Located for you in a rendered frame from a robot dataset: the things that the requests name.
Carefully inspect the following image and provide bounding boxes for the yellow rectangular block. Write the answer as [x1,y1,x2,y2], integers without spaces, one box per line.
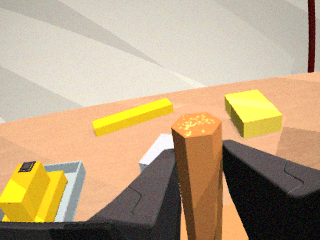
[224,89,283,137]

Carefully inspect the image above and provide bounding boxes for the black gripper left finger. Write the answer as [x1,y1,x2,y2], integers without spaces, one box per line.
[0,148,181,240]

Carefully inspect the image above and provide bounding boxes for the brown wooden-handled awl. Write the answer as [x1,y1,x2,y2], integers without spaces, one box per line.
[171,112,224,240]

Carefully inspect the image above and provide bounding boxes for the yellow rectangular bar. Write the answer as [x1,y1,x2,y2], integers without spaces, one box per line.
[92,97,175,137]

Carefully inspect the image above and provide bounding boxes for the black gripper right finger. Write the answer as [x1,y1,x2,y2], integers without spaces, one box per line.
[221,140,320,240]

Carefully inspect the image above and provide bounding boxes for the yellow stud finder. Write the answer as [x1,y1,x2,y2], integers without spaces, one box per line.
[0,161,68,223]

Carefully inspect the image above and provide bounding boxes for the grey rectangular block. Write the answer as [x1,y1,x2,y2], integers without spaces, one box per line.
[139,133,175,171]

